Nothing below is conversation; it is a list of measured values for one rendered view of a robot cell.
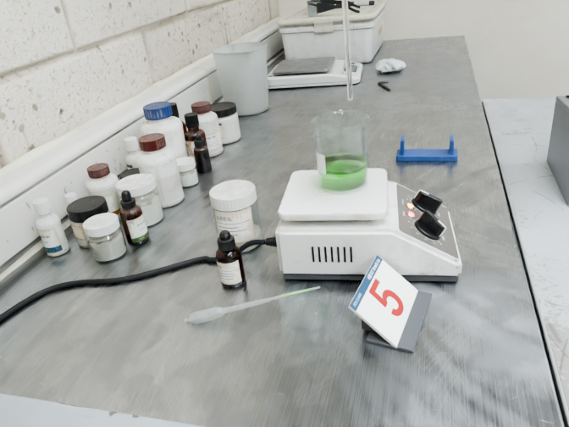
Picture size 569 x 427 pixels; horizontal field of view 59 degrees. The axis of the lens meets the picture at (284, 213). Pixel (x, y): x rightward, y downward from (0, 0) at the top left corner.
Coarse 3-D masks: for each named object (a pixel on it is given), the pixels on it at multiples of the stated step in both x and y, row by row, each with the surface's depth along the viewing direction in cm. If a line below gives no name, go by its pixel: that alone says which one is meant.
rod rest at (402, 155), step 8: (400, 152) 86; (408, 152) 86; (416, 152) 85; (424, 152) 85; (432, 152) 85; (440, 152) 84; (448, 152) 84; (456, 152) 84; (400, 160) 85; (408, 160) 85; (416, 160) 84; (424, 160) 84; (432, 160) 84; (440, 160) 83; (448, 160) 83; (456, 160) 83
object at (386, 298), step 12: (384, 264) 53; (384, 276) 52; (396, 276) 53; (372, 288) 50; (384, 288) 51; (396, 288) 52; (408, 288) 53; (372, 300) 49; (384, 300) 50; (396, 300) 51; (408, 300) 52; (372, 312) 48; (384, 312) 49; (396, 312) 50; (384, 324) 48; (396, 324) 48
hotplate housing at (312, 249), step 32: (416, 192) 63; (288, 224) 56; (320, 224) 55; (352, 224) 54; (384, 224) 54; (288, 256) 56; (320, 256) 55; (352, 256) 55; (384, 256) 54; (416, 256) 53; (448, 256) 53
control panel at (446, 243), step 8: (400, 192) 61; (408, 192) 62; (400, 200) 59; (408, 200) 60; (400, 208) 57; (408, 208) 58; (416, 208) 59; (440, 208) 62; (400, 216) 56; (408, 216) 57; (416, 216) 57; (440, 216) 60; (448, 216) 61; (400, 224) 54; (408, 224) 55; (448, 224) 60; (408, 232) 53; (416, 232) 54; (448, 232) 58; (424, 240) 54; (432, 240) 54; (440, 240) 55; (448, 240) 56; (440, 248) 54; (448, 248) 54; (456, 256) 54
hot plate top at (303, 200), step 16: (304, 176) 62; (384, 176) 60; (288, 192) 59; (304, 192) 58; (320, 192) 58; (368, 192) 57; (384, 192) 56; (288, 208) 55; (304, 208) 55; (320, 208) 54; (336, 208) 54; (352, 208) 54; (368, 208) 53; (384, 208) 53
